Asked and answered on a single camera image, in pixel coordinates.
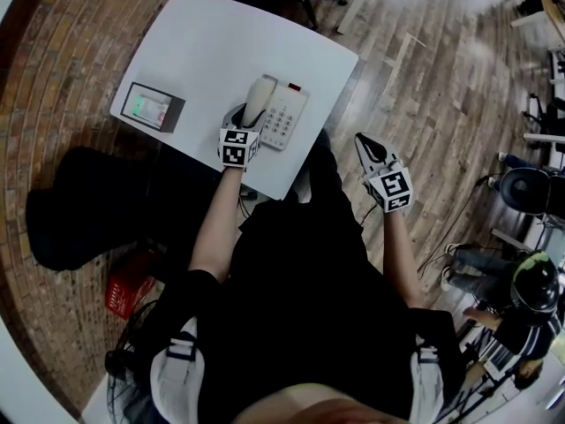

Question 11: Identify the person's left forearm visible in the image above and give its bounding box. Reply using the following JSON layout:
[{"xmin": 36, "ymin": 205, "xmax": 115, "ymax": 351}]
[{"xmin": 187, "ymin": 167, "xmax": 246, "ymax": 289}]

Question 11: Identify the black floor cable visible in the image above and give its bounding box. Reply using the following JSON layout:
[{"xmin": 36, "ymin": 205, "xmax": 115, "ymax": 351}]
[{"xmin": 416, "ymin": 173, "xmax": 492, "ymax": 274}]

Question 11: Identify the white telephone base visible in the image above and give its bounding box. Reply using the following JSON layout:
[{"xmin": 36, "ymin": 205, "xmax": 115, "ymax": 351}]
[{"xmin": 254, "ymin": 74, "xmax": 311, "ymax": 152}]

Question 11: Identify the person's head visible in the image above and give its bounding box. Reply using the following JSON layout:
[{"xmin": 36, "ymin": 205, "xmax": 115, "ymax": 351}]
[{"xmin": 233, "ymin": 382, "xmax": 407, "ymax": 424}]

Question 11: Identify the red plastic crate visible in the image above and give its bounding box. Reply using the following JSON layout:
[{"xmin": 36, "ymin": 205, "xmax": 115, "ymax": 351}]
[{"xmin": 104, "ymin": 253, "xmax": 158, "ymax": 321}]

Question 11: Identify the dark display box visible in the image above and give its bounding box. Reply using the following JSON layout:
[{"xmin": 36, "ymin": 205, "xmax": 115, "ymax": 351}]
[{"xmin": 119, "ymin": 81, "xmax": 187, "ymax": 134}]

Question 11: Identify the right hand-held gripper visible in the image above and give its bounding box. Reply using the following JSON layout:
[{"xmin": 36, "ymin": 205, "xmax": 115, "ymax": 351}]
[{"xmin": 355, "ymin": 132, "xmax": 414, "ymax": 216}]

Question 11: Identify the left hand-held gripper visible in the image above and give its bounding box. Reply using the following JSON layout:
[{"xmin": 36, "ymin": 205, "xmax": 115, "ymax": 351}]
[{"xmin": 216, "ymin": 102, "xmax": 268, "ymax": 173}]

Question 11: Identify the white shoulder strap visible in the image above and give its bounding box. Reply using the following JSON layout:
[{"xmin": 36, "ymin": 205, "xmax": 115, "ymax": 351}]
[
  {"xmin": 408, "ymin": 335, "xmax": 445, "ymax": 424},
  {"xmin": 149, "ymin": 315, "xmax": 205, "ymax": 424}
]

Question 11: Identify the white table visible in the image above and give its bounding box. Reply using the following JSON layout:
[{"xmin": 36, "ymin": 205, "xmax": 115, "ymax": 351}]
[{"xmin": 109, "ymin": 0, "xmax": 360, "ymax": 202}]

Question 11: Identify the white telephone handset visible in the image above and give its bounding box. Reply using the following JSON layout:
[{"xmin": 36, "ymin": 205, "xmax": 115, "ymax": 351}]
[{"xmin": 241, "ymin": 77, "xmax": 279, "ymax": 128}]

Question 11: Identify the person's right forearm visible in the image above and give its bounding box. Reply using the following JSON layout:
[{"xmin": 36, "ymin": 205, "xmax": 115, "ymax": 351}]
[{"xmin": 380, "ymin": 211, "xmax": 424, "ymax": 307}]

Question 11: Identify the light wooden table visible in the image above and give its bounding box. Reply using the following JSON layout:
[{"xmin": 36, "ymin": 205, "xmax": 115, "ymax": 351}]
[{"xmin": 510, "ymin": 0, "xmax": 565, "ymax": 49}]

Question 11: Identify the black floor fan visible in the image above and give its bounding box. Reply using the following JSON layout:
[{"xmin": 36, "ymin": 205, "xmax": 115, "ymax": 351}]
[{"xmin": 104, "ymin": 298, "xmax": 161, "ymax": 424}]

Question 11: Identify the person's body in black clothes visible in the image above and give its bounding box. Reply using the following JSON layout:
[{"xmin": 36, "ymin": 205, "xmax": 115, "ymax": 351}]
[{"xmin": 152, "ymin": 128, "xmax": 468, "ymax": 424}]

